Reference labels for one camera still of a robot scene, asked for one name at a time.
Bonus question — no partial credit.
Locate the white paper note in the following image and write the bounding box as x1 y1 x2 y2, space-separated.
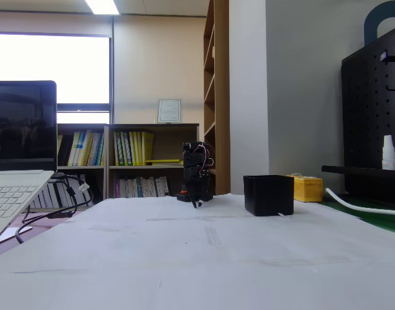
0 225 34 245

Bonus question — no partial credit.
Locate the red white servo wire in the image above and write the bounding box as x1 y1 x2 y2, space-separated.
191 144 215 172

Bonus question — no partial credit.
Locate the white power cable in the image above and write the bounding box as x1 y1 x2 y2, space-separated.
325 187 395 218

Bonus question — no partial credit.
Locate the yellow cardboard box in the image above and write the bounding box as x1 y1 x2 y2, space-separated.
286 173 324 203

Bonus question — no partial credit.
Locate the black shelf bar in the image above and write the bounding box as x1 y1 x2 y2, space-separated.
321 165 395 181

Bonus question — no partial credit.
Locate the white paper sheet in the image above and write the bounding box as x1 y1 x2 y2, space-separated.
99 192 318 223
210 216 395 267

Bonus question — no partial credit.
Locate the black pegboard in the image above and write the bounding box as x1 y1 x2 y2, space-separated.
341 22 395 203

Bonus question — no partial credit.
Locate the framed certificate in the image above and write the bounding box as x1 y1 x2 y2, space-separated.
157 99 183 125

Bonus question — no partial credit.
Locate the teal arch panel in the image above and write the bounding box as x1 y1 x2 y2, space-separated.
363 0 395 46

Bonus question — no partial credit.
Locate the orange black table clamp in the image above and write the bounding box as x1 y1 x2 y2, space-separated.
177 183 190 203

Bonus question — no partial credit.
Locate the small white bottle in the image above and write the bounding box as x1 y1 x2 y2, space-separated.
381 134 395 171

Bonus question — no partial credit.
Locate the white laptop dark screen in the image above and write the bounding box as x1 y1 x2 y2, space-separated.
0 79 58 246

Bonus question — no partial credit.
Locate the tall wooden bookshelf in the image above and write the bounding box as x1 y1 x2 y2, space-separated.
203 0 231 196

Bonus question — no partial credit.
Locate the flat yellow folder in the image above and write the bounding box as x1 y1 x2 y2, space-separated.
145 158 185 165

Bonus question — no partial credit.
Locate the ceiling light panel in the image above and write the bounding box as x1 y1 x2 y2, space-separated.
84 0 120 16

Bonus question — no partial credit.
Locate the black square container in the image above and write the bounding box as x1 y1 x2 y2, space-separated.
243 174 295 217

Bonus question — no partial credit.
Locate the thick yellow book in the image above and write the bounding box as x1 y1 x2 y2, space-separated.
141 130 155 166

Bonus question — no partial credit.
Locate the black usb cable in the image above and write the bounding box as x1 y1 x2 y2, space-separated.
15 174 95 245

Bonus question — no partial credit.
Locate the bright window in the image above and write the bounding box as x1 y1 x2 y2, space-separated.
0 31 114 125

